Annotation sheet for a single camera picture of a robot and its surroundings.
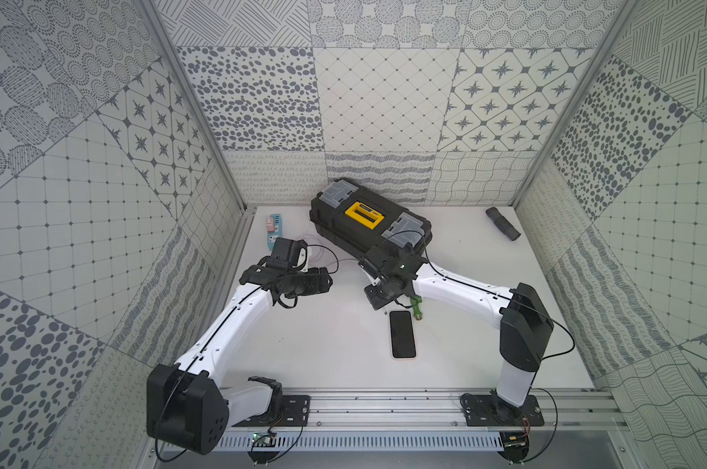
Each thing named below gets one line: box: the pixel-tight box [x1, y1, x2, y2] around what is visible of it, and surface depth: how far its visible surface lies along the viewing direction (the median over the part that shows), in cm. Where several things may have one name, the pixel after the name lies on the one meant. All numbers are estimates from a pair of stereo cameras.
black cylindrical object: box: [485, 206, 522, 242], surface depth 114 cm
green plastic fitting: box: [410, 295, 423, 321], surface depth 92 cm
